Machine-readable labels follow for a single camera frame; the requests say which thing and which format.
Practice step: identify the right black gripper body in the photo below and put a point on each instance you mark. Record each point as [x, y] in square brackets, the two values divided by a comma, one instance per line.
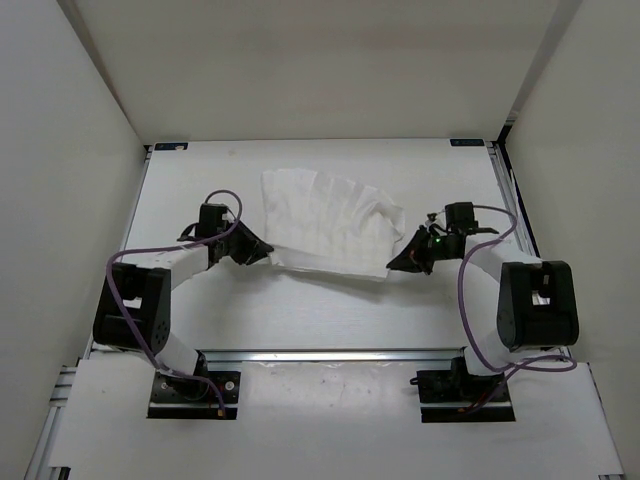
[427, 249]

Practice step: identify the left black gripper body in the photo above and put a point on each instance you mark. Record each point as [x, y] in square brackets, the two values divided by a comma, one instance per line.
[240, 245]

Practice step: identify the white pleated skirt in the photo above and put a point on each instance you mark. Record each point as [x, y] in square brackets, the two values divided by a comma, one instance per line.
[322, 223]

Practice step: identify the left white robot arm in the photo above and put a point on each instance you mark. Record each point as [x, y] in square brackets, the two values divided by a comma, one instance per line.
[134, 310]

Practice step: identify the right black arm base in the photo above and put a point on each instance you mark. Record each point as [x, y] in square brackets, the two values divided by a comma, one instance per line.
[457, 396]

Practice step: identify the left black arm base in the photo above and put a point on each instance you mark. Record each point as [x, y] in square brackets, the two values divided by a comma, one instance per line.
[176, 398]

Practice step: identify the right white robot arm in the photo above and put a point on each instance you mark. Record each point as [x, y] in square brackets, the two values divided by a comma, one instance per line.
[536, 312]

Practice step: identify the right blue corner sticker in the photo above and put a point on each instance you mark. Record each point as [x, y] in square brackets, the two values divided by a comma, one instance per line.
[466, 142]

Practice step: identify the blue corner sticker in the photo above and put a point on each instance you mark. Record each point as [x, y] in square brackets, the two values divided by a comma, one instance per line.
[466, 142]
[171, 146]

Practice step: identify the left blue corner sticker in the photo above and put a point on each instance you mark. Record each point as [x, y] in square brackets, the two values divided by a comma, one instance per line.
[171, 146]

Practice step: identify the white foam front board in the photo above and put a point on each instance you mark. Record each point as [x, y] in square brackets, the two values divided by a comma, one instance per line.
[313, 421]

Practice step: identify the aluminium table edge rail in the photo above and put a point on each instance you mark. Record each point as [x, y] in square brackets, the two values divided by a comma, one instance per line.
[331, 355]

